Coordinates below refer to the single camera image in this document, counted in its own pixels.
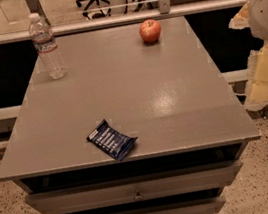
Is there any grey drawer cabinet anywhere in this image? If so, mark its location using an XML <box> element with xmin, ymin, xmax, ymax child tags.
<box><xmin>0</xmin><ymin>17</ymin><xmax>260</xmax><ymax>214</ymax></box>

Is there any clear plastic water bottle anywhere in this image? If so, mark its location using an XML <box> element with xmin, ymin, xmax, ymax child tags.
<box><xmin>28</xmin><ymin>12</ymin><xmax>68</xmax><ymax>79</ymax></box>

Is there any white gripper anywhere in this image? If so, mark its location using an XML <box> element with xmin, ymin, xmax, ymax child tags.
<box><xmin>228</xmin><ymin>0</ymin><xmax>268</xmax><ymax>111</ymax></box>

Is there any red apple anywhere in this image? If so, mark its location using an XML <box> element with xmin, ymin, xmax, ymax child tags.
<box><xmin>139</xmin><ymin>19</ymin><xmax>161</xmax><ymax>43</ymax></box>

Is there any blue snack bar wrapper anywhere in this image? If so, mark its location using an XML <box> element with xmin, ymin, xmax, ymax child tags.
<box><xmin>86</xmin><ymin>120</ymin><xmax>137</xmax><ymax>162</ymax></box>

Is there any top grey drawer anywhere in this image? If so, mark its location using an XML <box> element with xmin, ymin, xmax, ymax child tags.
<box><xmin>26</xmin><ymin>160</ymin><xmax>242</xmax><ymax>214</ymax></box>

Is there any metal railing frame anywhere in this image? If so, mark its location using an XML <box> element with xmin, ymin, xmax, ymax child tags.
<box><xmin>0</xmin><ymin>0</ymin><xmax>249</xmax><ymax>44</ymax></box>

